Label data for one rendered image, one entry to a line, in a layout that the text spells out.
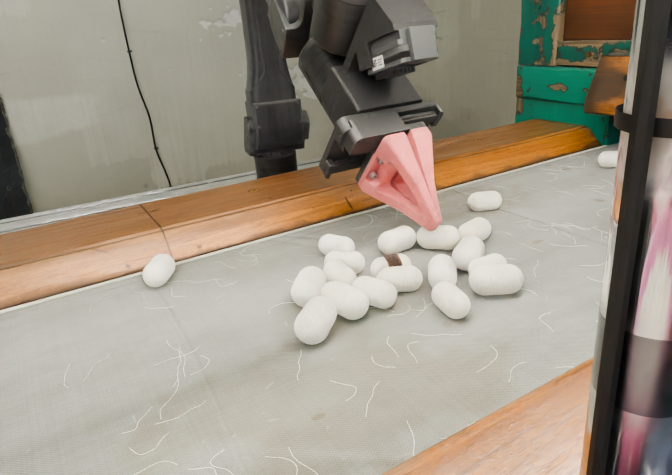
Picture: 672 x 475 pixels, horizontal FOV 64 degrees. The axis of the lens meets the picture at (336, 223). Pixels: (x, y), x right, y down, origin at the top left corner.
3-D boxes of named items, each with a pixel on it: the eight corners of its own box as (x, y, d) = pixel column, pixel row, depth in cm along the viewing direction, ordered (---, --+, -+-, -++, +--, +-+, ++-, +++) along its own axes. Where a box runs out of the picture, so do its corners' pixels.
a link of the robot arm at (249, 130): (308, 110, 76) (297, 105, 81) (247, 118, 74) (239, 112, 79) (312, 154, 78) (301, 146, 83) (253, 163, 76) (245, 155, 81)
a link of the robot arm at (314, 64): (391, 57, 46) (355, 5, 49) (333, 70, 44) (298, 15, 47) (373, 111, 52) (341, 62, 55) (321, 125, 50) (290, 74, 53)
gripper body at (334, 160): (449, 115, 46) (406, 55, 49) (348, 134, 41) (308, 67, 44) (418, 162, 51) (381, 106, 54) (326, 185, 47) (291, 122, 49)
